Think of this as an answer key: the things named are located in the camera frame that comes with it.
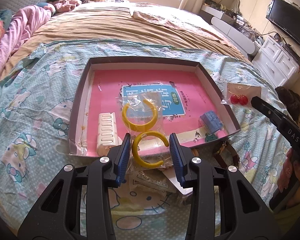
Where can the bagged yellow hoop earrings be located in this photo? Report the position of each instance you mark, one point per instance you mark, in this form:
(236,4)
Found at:
(142,117)

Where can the white drawer cabinet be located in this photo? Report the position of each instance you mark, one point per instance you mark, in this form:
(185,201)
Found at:
(276,65)

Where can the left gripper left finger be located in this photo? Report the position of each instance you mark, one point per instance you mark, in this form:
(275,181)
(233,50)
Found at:
(75,205)

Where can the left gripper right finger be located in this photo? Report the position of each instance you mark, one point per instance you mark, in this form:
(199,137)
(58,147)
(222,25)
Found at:
(224,204)

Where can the hello kitty bed sheet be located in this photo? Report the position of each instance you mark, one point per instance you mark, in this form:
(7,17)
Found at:
(36,100)

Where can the pink book in tray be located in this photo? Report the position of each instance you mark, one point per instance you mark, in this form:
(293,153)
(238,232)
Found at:
(152,107)

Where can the tan bed cover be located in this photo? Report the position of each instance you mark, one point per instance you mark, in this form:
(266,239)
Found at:
(112,20)

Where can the pink quilt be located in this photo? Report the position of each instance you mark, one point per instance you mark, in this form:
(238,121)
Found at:
(22,26)

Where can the bagged white lace accessory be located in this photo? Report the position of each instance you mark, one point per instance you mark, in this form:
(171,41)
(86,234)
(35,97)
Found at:
(153,181)

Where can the wall mounted black television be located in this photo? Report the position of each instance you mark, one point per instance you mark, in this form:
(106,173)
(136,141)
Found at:
(286,17)

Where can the dark brown furry object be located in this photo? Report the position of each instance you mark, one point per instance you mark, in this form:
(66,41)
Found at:
(291,100)

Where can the pink patterned cloth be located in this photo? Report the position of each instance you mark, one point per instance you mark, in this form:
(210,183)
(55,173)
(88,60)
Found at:
(176,19)

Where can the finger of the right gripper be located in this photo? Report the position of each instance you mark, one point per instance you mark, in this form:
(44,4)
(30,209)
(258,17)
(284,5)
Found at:
(267,109)

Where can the bagged red ball earrings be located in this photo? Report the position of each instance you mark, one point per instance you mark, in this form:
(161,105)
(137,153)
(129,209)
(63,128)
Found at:
(238,94)

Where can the maroon strap wristwatch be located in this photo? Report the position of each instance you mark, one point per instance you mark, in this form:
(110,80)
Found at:
(220,149)

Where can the dark cardboard tray box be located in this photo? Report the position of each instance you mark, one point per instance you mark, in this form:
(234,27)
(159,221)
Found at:
(150,104)

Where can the cream hair claw clip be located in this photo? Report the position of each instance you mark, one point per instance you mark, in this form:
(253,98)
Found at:
(107,136)

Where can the white long low cabinet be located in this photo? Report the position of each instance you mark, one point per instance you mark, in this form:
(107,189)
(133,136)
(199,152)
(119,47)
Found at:
(224,24)

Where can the blue small box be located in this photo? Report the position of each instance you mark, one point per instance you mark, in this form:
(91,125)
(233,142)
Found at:
(211,122)

